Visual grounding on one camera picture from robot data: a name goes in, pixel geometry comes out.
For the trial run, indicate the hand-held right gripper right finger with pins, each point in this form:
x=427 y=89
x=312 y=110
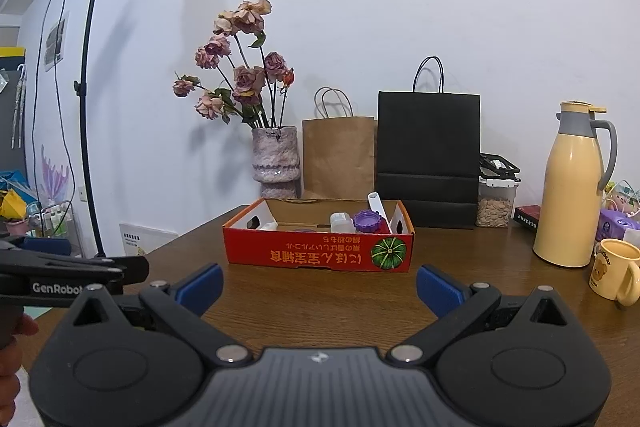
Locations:
x=437 y=289

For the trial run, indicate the pink marbled ceramic vase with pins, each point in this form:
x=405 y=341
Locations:
x=275 y=157

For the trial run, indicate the bunch of dried roses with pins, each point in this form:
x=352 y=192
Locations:
x=247 y=82

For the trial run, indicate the person's left hand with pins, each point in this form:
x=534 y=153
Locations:
x=10 y=377

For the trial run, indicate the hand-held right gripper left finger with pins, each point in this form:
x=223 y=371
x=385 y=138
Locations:
x=202 y=287

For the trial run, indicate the yellow bag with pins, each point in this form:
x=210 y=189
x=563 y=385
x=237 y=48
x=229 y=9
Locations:
x=12 y=204

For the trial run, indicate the yellow thermos jug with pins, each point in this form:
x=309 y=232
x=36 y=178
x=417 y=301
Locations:
x=570 y=187

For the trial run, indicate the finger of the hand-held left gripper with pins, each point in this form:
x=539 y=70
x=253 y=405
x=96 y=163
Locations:
x=47 y=246
x=130 y=268

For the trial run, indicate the wall picture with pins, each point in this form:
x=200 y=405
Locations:
x=56 y=42

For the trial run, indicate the purple tissue packet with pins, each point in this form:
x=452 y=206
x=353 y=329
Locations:
x=617 y=224

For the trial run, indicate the white bottle blue print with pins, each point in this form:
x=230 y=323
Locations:
x=345 y=222

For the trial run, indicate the yellow bear mug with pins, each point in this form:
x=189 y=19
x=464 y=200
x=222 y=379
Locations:
x=612 y=272

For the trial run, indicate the black paper bag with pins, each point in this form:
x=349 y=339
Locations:
x=427 y=142

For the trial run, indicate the clear printed bag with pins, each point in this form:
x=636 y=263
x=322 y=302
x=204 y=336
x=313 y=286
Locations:
x=625 y=197

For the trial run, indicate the dark grey cabinet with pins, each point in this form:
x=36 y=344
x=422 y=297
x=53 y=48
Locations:
x=7 y=122

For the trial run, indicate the dark red small box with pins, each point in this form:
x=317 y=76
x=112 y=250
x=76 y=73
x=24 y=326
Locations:
x=527 y=216

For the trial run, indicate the purple flower wall sticker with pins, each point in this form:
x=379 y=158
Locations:
x=52 y=172

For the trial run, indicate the purple bottle cap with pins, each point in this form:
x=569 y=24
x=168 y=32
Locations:
x=367 y=222

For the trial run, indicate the orange cardboard box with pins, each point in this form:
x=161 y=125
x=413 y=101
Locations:
x=300 y=252

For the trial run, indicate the clear seed container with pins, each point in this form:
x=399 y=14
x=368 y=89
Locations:
x=495 y=209

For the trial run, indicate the brown paper bag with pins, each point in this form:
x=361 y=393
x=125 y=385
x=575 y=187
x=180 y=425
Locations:
x=340 y=157

